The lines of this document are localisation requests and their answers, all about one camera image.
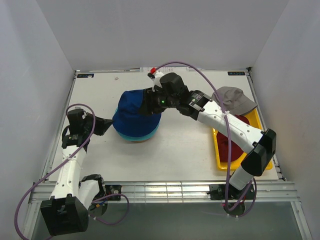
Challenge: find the yellow plastic tray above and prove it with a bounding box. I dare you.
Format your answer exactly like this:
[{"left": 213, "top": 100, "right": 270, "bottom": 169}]
[{"left": 212, "top": 109, "right": 262, "bottom": 171}]

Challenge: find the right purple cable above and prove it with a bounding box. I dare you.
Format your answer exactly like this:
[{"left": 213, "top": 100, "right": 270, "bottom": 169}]
[{"left": 154, "top": 60, "right": 257, "bottom": 218}]

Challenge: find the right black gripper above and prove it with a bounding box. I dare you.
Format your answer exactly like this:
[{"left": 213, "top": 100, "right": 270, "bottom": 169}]
[{"left": 137, "top": 85, "right": 178, "bottom": 117}]

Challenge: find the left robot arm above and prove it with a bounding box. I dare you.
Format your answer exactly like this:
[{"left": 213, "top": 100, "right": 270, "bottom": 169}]
[{"left": 40, "top": 108, "right": 113, "bottom": 236}]

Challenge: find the dark red hat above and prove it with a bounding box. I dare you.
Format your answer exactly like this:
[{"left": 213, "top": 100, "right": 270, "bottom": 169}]
[{"left": 215, "top": 114, "right": 251, "bottom": 163}]

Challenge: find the teal bucket hat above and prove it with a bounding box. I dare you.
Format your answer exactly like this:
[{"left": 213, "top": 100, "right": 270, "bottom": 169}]
[{"left": 112, "top": 108, "right": 162, "bottom": 142}]

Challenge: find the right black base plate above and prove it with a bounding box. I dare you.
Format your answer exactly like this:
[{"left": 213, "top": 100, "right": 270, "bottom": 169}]
[{"left": 206, "top": 183, "right": 256, "bottom": 200}]

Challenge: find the grey cap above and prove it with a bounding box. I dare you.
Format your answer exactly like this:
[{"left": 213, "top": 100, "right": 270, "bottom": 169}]
[{"left": 212, "top": 86, "right": 257, "bottom": 116}]

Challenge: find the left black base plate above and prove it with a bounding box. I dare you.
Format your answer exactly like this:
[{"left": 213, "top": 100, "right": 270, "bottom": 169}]
[{"left": 104, "top": 184, "right": 122, "bottom": 201}]

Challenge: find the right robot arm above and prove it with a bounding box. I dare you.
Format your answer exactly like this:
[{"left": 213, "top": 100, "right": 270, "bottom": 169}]
[{"left": 139, "top": 69, "right": 277, "bottom": 199}]

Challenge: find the blue bucket hat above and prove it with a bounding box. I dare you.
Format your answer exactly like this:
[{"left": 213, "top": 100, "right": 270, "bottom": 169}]
[{"left": 112, "top": 89, "right": 162, "bottom": 138}]

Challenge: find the dark corner label sticker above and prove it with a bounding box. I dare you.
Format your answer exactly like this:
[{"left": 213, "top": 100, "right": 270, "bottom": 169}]
[{"left": 77, "top": 73, "right": 95, "bottom": 78}]

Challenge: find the wooden hat stand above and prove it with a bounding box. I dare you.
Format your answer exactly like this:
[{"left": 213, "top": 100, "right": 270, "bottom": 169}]
[{"left": 131, "top": 139, "right": 149, "bottom": 144}]

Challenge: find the aluminium front rail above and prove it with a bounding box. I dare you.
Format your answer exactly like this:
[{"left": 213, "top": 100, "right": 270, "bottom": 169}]
[{"left": 27, "top": 181, "right": 301, "bottom": 205}]

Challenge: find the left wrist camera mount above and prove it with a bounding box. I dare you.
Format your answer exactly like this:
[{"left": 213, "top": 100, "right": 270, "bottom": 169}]
[{"left": 72, "top": 106, "right": 84, "bottom": 111}]

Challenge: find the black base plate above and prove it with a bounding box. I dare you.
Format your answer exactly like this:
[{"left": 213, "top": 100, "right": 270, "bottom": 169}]
[
  {"left": 206, "top": 183, "right": 256, "bottom": 200},
  {"left": 104, "top": 184, "right": 122, "bottom": 201}
]

